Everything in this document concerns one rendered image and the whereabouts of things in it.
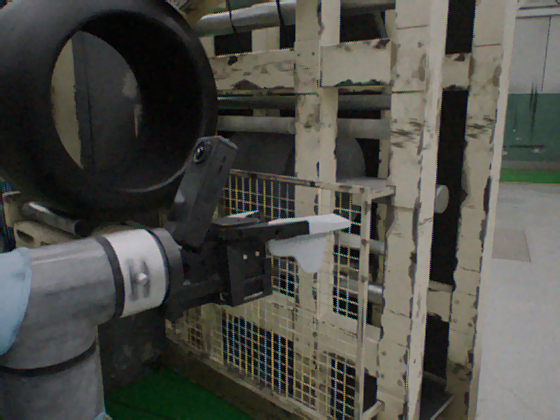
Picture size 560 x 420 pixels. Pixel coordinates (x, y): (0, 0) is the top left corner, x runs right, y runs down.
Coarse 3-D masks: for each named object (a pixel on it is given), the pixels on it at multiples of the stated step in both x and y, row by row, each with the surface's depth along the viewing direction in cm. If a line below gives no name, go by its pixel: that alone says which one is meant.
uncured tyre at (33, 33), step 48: (48, 0) 102; (96, 0) 106; (144, 0) 115; (0, 48) 99; (48, 48) 100; (144, 48) 146; (192, 48) 126; (0, 96) 99; (48, 96) 101; (144, 96) 151; (192, 96) 146; (0, 144) 103; (48, 144) 103; (144, 144) 152; (192, 144) 134; (48, 192) 108; (96, 192) 113; (144, 192) 122
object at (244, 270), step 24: (168, 240) 44; (216, 240) 48; (240, 240) 48; (168, 264) 43; (192, 264) 47; (216, 264) 48; (240, 264) 48; (264, 264) 50; (168, 288) 43; (192, 288) 46; (216, 288) 48; (240, 288) 48; (264, 288) 50; (168, 312) 45
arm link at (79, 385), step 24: (72, 360) 38; (96, 360) 41; (0, 384) 38; (24, 384) 37; (48, 384) 37; (72, 384) 38; (96, 384) 41; (0, 408) 40; (24, 408) 37; (48, 408) 37; (72, 408) 39; (96, 408) 41
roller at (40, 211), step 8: (24, 208) 135; (32, 208) 132; (40, 208) 130; (48, 208) 128; (32, 216) 132; (40, 216) 128; (48, 216) 125; (56, 216) 122; (64, 216) 120; (72, 216) 119; (48, 224) 126; (56, 224) 122; (64, 224) 118; (72, 224) 116; (80, 224) 115; (88, 224) 116; (72, 232) 116; (80, 232) 115; (88, 232) 117
